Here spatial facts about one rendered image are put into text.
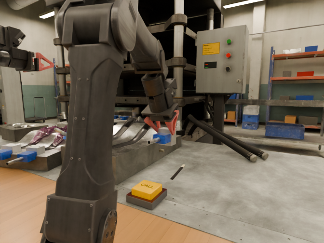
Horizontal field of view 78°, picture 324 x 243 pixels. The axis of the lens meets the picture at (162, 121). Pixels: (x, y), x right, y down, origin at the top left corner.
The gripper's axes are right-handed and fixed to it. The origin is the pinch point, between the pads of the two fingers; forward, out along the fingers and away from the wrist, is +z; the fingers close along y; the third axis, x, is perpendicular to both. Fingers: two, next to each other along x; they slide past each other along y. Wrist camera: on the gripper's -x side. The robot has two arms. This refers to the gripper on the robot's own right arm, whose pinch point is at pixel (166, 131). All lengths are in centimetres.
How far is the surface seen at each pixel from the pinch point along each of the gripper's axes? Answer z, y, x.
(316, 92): 290, -136, -575
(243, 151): 24.8, -20.9, -21.3
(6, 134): 10, 105, 6
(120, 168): 3.9, 9.9, 15.1
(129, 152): 2.7, 9.9, 9.1
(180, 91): 17, 22, -61
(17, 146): -2, 54, 20
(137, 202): 3.6, -2.3, 24.3
